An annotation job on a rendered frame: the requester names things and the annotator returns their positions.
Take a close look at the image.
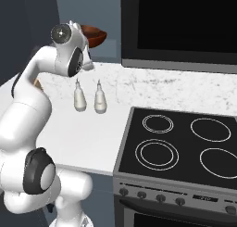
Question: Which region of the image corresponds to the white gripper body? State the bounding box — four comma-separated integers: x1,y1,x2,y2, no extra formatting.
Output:
81,50,95,72

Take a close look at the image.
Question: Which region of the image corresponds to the dark brown bowl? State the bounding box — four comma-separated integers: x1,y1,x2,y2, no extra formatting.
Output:
80,24,108,50

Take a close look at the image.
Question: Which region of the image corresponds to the dark grey tall cabinet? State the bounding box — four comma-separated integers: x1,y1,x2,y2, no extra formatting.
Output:
0,0,61,85

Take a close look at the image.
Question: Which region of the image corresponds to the grey-blue base cabinet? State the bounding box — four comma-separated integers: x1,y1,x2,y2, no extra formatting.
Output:
82,170,116,227

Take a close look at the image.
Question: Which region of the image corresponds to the white shaker bottle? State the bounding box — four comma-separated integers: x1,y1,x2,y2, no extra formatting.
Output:
72,78,88,113
94,79,108,115

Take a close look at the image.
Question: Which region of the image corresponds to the black microwave oven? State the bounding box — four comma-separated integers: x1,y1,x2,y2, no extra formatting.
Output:
120,0,237,75

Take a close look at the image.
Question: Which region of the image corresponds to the black and grey stove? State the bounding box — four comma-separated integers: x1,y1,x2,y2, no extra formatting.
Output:
112,106,237,227

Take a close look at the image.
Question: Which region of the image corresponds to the dark oven door handle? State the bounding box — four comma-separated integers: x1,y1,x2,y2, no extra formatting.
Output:
118,198,237,221

